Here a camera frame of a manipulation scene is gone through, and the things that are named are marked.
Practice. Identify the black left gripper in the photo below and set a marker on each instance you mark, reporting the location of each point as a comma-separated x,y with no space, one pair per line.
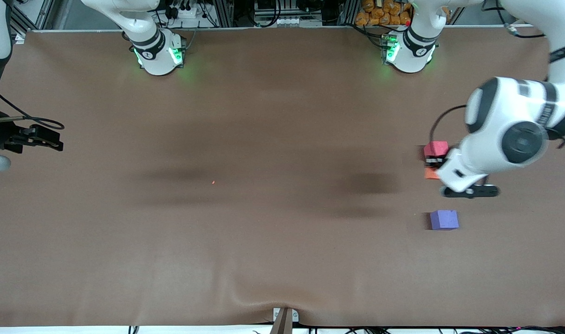
434,161

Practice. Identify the aluminium frame post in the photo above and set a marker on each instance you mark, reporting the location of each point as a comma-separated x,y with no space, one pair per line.
348,11
225,13

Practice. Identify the red foam block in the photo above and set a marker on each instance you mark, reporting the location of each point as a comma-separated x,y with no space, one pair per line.
434,148

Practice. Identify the white power strip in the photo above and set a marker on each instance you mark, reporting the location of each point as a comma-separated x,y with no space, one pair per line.
187,11

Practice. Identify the grey bracket with brown bar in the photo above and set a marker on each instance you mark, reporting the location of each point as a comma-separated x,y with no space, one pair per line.
285,322

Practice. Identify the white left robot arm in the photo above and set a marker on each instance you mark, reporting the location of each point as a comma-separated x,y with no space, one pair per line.
519,134

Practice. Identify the orange foam block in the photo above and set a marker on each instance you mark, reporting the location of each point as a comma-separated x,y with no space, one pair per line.
431,174

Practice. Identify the bag of orange fruit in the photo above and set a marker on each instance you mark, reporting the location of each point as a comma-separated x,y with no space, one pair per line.
382,13

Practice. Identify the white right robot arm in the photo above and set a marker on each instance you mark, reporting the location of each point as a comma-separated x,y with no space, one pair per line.
154,53

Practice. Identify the purple foam block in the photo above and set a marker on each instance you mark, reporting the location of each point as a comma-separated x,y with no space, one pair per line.
444,220

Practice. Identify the white connector block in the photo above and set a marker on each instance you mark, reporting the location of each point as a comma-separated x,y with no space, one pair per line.
289,21

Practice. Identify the brown table mat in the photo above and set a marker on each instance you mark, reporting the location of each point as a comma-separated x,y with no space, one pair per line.
282,241

